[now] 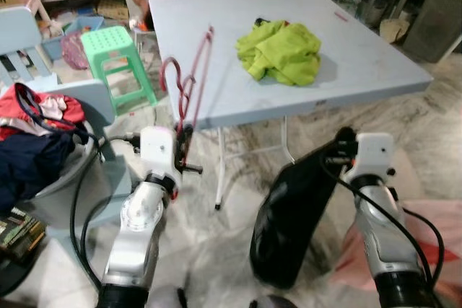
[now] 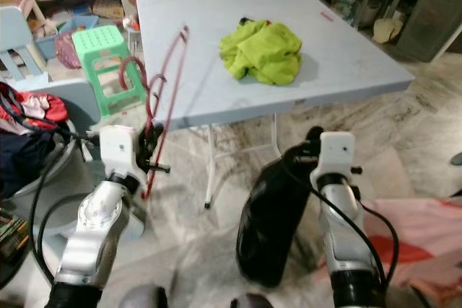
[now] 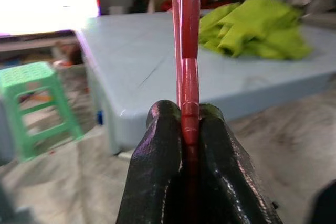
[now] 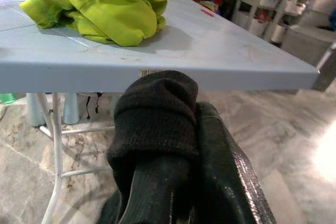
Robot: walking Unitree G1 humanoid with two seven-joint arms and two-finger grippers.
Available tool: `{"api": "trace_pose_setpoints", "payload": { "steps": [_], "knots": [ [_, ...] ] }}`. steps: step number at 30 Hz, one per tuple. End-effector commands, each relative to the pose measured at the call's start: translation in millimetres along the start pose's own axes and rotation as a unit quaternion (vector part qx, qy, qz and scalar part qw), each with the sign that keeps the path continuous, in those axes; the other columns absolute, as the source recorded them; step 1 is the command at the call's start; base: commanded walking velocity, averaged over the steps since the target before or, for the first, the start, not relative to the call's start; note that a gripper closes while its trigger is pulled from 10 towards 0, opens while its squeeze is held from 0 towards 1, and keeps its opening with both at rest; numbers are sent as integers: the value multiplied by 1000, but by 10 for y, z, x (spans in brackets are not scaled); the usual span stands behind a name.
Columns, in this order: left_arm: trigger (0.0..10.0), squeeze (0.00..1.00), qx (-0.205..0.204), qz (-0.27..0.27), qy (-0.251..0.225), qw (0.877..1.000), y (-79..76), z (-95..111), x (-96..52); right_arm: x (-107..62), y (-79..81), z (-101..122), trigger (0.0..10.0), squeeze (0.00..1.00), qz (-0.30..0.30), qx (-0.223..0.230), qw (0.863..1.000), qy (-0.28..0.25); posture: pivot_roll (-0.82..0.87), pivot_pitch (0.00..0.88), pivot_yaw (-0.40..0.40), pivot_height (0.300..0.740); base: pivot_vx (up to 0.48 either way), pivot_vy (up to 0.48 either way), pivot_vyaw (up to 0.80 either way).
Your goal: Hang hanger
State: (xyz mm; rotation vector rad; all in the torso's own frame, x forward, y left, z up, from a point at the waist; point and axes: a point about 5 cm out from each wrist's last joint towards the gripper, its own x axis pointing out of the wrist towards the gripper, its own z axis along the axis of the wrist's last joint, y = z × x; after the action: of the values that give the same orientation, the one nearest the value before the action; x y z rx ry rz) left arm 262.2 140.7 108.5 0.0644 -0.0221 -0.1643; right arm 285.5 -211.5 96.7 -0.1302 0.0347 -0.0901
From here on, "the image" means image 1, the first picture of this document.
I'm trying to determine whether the red clothes hanger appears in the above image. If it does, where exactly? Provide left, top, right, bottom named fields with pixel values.
left=160, top=25, right=216, bottom=173

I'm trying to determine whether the black garment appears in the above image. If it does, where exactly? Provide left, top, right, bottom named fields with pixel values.
left=249, top=126, right=356, bottom=289

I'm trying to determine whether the large light blue chair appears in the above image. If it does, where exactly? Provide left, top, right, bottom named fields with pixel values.
left=0, top=79, right=145, bottom=251

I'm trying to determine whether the lime green cloth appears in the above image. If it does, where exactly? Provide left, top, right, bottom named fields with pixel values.
left=235, top=19, right=323, bottom=87

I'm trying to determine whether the green plastic stool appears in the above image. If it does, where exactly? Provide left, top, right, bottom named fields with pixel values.
left=80, top=25, right=158, bottom=115

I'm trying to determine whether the light blue folding table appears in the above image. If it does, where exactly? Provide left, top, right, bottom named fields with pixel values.
left=147, top=0, right=435, bottom=213

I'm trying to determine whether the beige bag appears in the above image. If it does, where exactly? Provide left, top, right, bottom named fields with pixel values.
left=380, top=17, right=411, bottom=44

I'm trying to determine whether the purple mesh item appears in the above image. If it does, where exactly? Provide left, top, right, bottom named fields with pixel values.
left=59, top=31, right=92, bottom=71

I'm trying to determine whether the navy blue cloth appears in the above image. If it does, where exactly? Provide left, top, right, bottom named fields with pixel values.
left=0, top=129, right=93, bottom=216

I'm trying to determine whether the blue plastic basket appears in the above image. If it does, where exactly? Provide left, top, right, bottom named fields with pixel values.
left=42, top=14, right=106, bottom=61

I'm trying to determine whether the robot right leg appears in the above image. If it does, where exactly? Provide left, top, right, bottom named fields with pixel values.
left=248, top=294, right=298, bottom=308

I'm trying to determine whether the dark printed box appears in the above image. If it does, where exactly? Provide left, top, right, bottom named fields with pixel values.
left=0, top=207, right=47, bottom=265

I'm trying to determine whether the small light blue chair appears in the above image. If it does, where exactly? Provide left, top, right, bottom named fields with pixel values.
left=0, top=5, right=60, bottom=94

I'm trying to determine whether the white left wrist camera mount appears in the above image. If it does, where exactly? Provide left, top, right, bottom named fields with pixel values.
left=139, top=126, right=178, bottom=184

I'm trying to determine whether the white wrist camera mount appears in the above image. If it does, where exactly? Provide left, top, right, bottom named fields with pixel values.
left=347, top=133, right=395, bottom=188
left=139, top=126, right=178, bottom=184

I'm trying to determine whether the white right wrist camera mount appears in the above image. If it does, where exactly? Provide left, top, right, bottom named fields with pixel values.
left=347, top=133, right=395, bottom=188

